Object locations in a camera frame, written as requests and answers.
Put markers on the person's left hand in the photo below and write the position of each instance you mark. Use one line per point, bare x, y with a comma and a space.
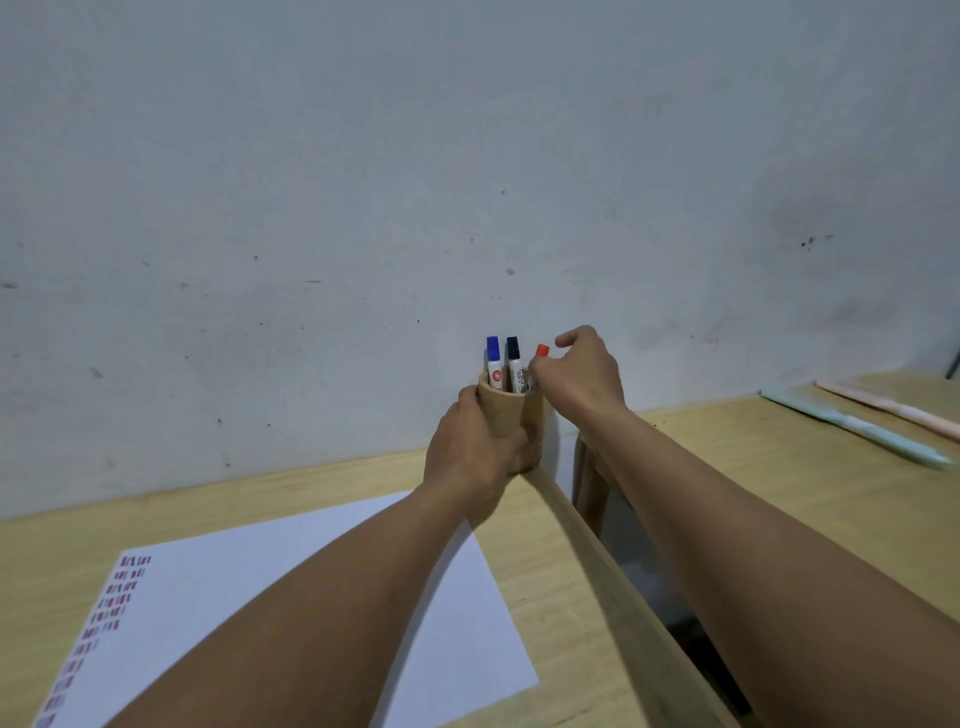
465, 457

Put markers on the person's right hand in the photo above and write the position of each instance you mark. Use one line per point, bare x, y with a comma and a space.
589, 382

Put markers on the person's left thumb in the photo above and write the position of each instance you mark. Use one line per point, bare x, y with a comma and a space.
517, 451

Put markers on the person's right thumb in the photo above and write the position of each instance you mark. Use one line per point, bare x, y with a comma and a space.
544, 371

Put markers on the red capped marker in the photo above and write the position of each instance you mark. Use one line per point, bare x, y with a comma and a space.
542, 351

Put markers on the wooden pen holder cup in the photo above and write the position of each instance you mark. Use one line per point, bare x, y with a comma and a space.
510, 412

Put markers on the person's right forearm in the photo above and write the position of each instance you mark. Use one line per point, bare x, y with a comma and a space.
750, 570

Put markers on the person's left forearm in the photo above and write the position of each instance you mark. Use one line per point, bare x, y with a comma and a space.
315, 622

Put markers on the black capped marker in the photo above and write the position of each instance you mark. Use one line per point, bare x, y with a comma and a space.
514, 360

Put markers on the blue capped marker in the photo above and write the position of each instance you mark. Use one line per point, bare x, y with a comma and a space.
493, 356

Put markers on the white paper sheet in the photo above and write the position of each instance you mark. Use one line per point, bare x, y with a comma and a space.
225, 577

